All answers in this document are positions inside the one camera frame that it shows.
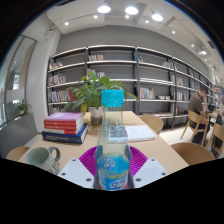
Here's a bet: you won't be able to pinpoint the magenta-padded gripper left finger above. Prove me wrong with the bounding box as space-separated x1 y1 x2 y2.
57 144 101 190

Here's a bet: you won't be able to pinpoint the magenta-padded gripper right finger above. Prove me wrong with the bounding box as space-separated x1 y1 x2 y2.
127 144 169 189

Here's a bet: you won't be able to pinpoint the clear bottle with blue cap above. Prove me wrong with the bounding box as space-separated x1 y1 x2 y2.
94 89 132 192

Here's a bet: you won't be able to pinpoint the dark blue book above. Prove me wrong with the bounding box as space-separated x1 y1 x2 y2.
41 123 89 145

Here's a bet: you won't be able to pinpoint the grey patterned ceramic mug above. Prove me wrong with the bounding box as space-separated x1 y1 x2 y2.
25 145 62 176

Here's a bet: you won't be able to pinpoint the white book with patterned cover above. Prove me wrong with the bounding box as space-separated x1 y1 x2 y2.
108 124 157 144

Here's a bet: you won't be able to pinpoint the red book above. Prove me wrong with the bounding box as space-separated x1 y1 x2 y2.
43 118 85 135

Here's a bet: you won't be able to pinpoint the rounded-back wooden chair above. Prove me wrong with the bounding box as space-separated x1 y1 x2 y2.
138 113 165 135
170 142 216 166
5 146 31 162

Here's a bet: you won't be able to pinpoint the pink book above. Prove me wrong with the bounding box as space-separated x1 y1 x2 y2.
43 111 85 123

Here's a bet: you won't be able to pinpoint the slatted wooden chair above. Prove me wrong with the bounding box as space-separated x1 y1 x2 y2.
208 123 224 158
179 109 210 146

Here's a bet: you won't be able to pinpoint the green potted plant, white pot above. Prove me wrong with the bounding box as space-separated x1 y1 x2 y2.
63 71 140 127

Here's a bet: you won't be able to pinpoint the small green potted plant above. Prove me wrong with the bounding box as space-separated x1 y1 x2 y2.
15 99 32 117

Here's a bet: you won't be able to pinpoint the person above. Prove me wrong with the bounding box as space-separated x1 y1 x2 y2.
187 84 214 144

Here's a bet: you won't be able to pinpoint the grey bookshelf unit with books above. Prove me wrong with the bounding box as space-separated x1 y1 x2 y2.
46 44 216 129

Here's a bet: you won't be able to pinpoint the round ceiling lights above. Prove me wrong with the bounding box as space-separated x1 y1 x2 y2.
63 3 209 56

